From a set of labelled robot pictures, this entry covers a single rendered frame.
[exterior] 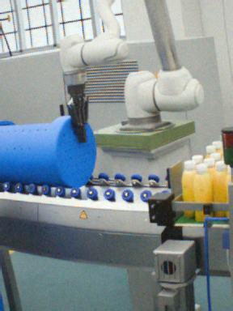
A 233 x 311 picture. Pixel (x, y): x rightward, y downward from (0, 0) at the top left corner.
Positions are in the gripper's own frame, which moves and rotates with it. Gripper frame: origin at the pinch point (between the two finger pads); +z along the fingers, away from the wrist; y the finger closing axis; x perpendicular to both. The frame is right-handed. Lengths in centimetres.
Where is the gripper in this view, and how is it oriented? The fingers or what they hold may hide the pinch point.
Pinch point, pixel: (82, 133)
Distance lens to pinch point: 235.6
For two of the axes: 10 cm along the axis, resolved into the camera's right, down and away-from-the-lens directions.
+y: 5.0, -2.6, 8.2
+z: 1.3, 9.7, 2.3
